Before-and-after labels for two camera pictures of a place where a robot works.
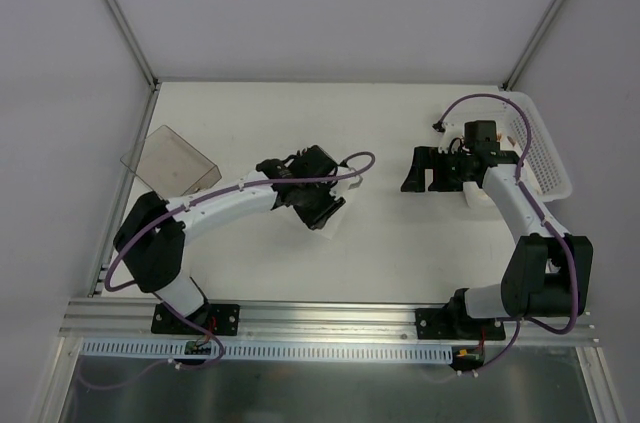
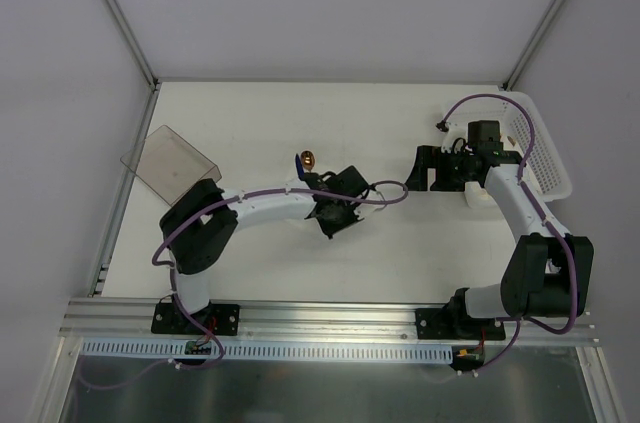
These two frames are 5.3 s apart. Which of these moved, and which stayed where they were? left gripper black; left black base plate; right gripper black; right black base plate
Moved: left gripper black
Stayed: left black base plate; right black base plate; right gripper black
